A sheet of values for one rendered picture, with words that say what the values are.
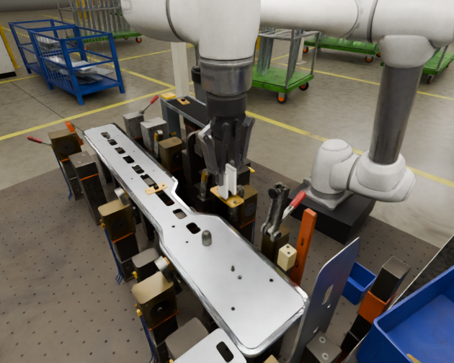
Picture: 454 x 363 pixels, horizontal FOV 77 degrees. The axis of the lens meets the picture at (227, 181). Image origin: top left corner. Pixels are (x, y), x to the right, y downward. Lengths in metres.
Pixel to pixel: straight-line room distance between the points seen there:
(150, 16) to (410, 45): 0.64
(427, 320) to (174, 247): 0.65
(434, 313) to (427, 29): 0.66
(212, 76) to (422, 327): 0.69
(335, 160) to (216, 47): 0.88
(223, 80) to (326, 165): 0.85
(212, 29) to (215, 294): 0.60
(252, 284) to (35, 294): 0.85
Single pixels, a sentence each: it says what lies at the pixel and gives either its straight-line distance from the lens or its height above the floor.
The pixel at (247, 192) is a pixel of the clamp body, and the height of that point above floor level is 1.07.
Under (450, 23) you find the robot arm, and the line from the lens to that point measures 0.90.
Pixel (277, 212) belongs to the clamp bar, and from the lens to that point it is 0.78.
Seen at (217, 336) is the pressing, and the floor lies 1.00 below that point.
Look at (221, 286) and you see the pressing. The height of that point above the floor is 1.00.
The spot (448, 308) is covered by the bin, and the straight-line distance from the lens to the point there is 0.88.
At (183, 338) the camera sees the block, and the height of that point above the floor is 0.98.
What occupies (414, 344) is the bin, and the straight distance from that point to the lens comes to 0.79.
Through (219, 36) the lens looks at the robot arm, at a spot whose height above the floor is 1.59.
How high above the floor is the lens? 1.66
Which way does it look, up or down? 36 degrees down
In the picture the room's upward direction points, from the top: straight up
